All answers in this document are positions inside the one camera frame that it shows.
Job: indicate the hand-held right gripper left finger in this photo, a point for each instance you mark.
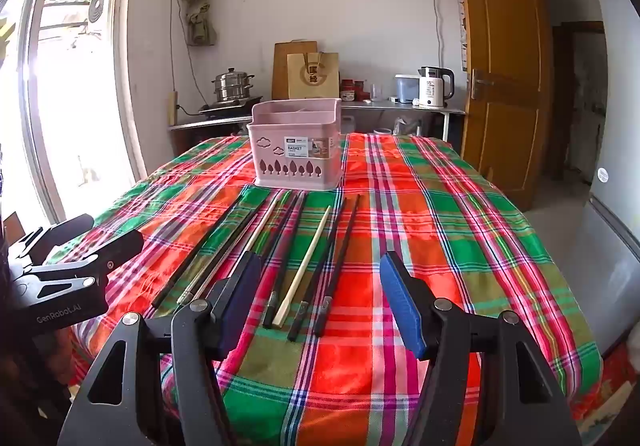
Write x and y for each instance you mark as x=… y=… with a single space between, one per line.
x=242 y=286

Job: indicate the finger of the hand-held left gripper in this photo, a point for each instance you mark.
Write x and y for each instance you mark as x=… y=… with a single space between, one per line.
x=65 y=228
x=107 y=248

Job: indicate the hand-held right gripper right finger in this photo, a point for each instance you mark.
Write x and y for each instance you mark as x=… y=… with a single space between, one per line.
x=400 y=291

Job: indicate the silver metal chopstick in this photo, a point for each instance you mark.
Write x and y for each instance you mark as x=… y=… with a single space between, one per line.
x=215 y=262

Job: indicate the cream plastic chopstick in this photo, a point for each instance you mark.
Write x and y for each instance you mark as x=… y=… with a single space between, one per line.
x=304 y=266

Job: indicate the pink plastic basket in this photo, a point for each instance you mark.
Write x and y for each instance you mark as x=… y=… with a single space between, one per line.
x=300 y=151

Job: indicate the plaid tablecloth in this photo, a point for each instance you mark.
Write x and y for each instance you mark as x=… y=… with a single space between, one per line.
x=450 y=251

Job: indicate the glass window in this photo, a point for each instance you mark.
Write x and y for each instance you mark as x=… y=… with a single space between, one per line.
x=75 y=101

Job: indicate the white bucket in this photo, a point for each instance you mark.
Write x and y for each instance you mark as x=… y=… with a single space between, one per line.
x=383 y=131

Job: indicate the clear plastic bag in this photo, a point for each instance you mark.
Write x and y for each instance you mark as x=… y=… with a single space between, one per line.
x=406 y=126

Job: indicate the black cooktop stove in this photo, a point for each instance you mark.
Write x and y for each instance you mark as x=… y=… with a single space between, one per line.
x=225 y=107

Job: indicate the metal counter table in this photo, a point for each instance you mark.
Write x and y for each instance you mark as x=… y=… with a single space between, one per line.
x=400 y=107

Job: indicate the steel steamer pot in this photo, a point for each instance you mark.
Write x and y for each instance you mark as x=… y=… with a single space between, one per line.
x=232 y=86

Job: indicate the clear drinking glass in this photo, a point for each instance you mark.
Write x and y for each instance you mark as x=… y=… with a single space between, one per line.
x=376 y=92

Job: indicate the clear plastic container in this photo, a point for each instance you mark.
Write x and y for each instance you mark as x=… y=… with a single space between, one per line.
x=406 y=88

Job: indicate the white electric kettle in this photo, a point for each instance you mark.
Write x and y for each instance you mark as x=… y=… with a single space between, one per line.
x=432 y=88

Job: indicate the wooden cutting board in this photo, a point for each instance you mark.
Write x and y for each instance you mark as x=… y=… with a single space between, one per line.
x=280 y=71

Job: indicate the brown paper bag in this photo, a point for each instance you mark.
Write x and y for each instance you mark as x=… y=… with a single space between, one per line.
x=312 y=76

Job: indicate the outdoor fan unit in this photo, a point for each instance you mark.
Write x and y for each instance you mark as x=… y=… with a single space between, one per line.
x=97 y=3

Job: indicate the patterned floor mat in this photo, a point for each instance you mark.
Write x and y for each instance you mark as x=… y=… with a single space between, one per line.
x=607 y=406

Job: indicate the wooden door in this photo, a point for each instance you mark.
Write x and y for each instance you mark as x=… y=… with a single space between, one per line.
x=505 y=76

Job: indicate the grey refrigerator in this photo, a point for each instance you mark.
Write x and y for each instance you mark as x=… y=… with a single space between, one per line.
x=612 y=176

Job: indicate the wall power socket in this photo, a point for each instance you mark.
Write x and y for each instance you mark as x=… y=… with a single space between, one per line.
x=173 y=108

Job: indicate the wall calendar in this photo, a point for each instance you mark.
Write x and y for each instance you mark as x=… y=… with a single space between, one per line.
x=461 y=31

